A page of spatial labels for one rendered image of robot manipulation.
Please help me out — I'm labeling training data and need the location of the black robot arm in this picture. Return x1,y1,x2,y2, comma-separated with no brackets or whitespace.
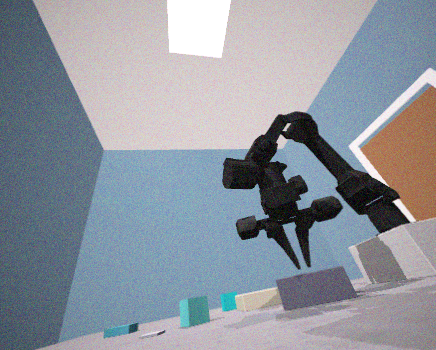
222,111,411,236

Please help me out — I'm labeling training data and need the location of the cream shallow rectangular tray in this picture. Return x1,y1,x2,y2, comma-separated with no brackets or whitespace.
235,288,283,311

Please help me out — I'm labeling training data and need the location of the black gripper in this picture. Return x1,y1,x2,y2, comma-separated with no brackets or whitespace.
236,196,344,270

